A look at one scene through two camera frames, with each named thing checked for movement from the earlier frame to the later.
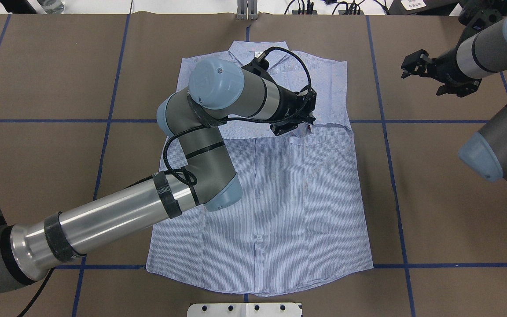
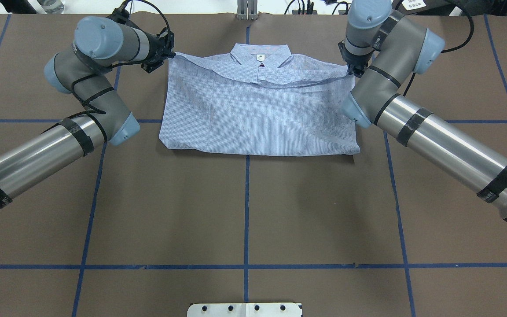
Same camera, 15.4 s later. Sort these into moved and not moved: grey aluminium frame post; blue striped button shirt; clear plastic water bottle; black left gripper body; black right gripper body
Moved: black left gripper body; black right gripper body; blue striped button shirt
Not moved: clear plastic water bottle; grey aluminium frame post
